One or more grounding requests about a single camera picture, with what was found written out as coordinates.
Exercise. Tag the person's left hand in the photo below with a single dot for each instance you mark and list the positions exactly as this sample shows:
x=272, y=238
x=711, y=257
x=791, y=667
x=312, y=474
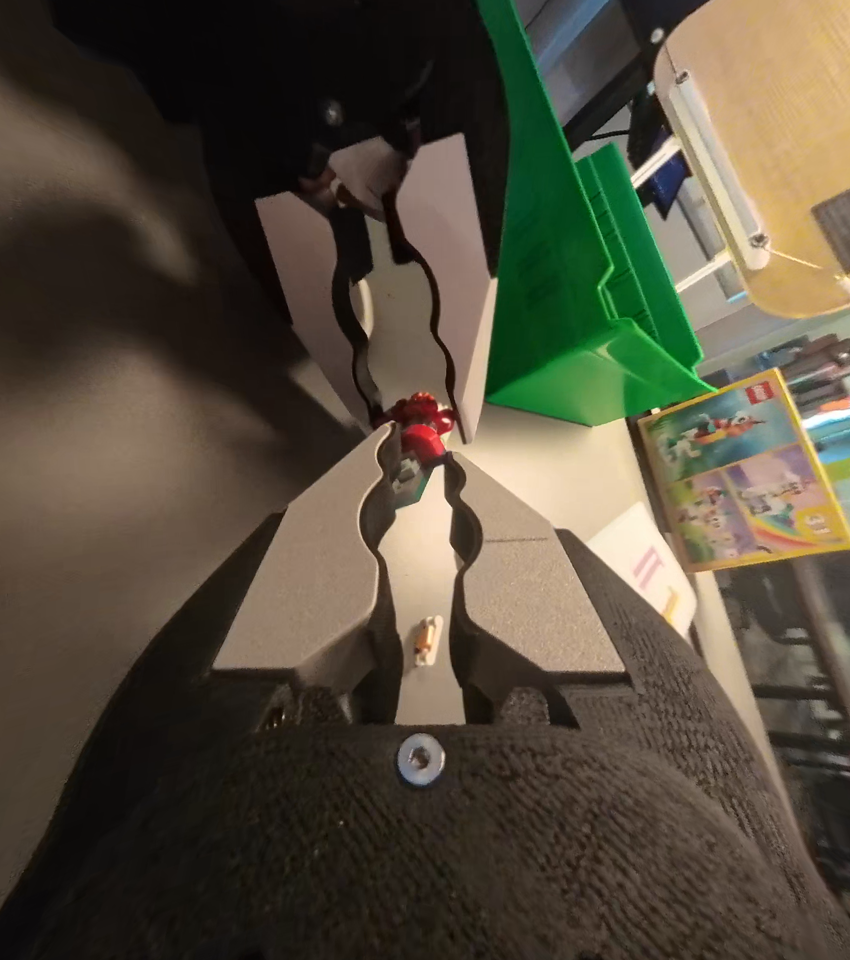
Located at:
x=346, y=196

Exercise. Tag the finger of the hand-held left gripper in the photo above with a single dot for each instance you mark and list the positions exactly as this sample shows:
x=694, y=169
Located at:
x=305, y=300
x=455, y=247

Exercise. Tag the yellow toy set box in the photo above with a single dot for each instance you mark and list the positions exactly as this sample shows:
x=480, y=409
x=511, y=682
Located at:
x=747, y=472

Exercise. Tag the thick instruction booklet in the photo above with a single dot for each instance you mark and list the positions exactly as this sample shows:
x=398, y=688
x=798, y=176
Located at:
x=649, y=570

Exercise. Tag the small multicoloured brick piece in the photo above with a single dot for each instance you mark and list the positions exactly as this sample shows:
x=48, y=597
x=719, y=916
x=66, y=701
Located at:
x=427, y=639

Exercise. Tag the colourful brick assembly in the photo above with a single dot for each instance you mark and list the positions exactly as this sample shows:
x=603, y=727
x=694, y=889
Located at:
x=417, y=442

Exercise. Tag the dark metal shelving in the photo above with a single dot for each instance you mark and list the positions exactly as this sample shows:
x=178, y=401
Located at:
x=829, y=637

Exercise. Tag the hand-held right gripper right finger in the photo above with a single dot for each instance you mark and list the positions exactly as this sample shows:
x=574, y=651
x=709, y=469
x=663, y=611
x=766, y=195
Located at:
x=537, y=600

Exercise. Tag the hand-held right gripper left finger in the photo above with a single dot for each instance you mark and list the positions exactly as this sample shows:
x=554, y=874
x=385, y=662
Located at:
x=297, y=600

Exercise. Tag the small dark screen device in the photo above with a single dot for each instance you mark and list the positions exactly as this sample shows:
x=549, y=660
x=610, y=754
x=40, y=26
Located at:
x=664, y=180

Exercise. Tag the green plastic bin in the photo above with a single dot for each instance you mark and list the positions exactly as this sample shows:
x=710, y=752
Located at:
x=567, y=300

